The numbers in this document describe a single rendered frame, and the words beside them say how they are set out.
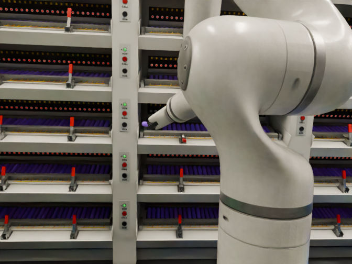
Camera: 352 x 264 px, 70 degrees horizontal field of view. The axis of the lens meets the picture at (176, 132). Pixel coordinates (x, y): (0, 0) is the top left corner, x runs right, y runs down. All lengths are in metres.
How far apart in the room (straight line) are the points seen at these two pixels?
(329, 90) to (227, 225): 0.21
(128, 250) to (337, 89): 0.99
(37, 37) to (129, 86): 0.37
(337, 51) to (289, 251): 0.24
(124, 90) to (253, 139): 0.75
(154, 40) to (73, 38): 0.29
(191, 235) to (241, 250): 0.82
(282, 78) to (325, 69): 0.05
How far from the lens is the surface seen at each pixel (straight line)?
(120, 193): 1.06
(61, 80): 1.11
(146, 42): 1.00
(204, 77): 0.28
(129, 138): 0.99
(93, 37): 1.03
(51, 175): 1.18
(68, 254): 1.27
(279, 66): 0.30
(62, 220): 1.24
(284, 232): 0.34
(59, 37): 1.07
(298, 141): 1.14
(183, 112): 0.69
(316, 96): 0.34
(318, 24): 0.37
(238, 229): 0.34
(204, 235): 1.17
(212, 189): 1.09
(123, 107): 0.98
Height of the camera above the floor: 0.70
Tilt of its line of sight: 8 degrees down
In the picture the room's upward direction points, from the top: 2 degrees clockwise
